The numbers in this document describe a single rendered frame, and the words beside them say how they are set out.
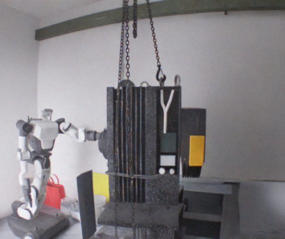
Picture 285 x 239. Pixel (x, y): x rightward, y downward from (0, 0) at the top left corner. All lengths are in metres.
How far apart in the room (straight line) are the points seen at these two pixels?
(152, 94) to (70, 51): 2.04
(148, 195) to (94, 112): 1.65
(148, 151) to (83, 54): 1.96
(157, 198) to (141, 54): 1.74
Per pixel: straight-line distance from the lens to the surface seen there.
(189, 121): 1.17
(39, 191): 2.45
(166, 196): 1.35
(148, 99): 1.24
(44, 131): 2.14
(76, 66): 2.99
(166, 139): 1.29
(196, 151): 1.17
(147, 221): 1.20
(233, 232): 1.61
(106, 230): 1.50
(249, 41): 2.47
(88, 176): 1.54
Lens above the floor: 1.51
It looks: 4 degrees down
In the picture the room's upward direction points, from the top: straight up
